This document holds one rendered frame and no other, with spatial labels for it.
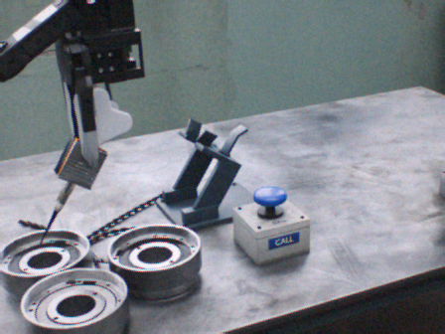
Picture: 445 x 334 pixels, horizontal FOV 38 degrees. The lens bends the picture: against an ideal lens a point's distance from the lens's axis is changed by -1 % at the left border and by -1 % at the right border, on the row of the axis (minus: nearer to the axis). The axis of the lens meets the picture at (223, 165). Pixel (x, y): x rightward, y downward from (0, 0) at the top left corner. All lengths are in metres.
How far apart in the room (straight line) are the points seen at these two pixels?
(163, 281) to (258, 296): 0.10
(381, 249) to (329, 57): 1.93
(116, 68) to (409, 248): 0.40
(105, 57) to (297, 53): 1.93
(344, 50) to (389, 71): 0.26
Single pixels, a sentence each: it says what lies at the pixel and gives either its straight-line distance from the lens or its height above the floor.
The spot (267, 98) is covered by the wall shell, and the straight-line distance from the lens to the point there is 2.59.
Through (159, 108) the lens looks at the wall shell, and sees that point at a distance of 2.43.
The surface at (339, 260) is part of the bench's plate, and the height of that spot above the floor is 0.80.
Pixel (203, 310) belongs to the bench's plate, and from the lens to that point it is 0.70.
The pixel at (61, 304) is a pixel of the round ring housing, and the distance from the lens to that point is 0.69.
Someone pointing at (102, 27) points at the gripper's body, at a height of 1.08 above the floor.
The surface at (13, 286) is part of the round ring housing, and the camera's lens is 0.74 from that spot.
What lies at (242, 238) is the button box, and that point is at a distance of 0.79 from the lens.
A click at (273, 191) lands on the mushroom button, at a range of 0.77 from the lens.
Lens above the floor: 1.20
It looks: 23 degrees down
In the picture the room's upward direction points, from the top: 3 degrees counter-clockwise
